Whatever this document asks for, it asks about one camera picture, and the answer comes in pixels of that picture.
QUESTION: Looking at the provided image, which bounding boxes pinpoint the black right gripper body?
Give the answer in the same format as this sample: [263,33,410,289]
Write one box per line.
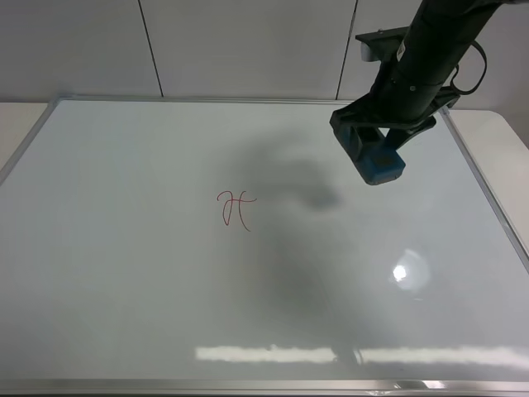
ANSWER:
[330,79,459,141]

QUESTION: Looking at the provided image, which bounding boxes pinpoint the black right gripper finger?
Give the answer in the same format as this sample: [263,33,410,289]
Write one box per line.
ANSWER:
[386,127,413,150]
[338,125,374,160]

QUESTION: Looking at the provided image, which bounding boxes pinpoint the blue board eraser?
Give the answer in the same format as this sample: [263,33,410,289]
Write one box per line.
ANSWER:
[335,127,406,185]

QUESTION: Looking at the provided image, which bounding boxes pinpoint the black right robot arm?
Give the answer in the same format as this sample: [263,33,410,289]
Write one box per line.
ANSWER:
[330,1,502,162]

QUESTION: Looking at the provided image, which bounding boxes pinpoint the white aluminium-framed whiteboard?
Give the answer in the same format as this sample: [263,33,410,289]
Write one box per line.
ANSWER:
[1,98,528,396]

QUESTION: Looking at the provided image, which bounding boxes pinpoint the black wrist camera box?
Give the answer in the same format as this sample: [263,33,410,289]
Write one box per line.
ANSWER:
[355,26,407,62]

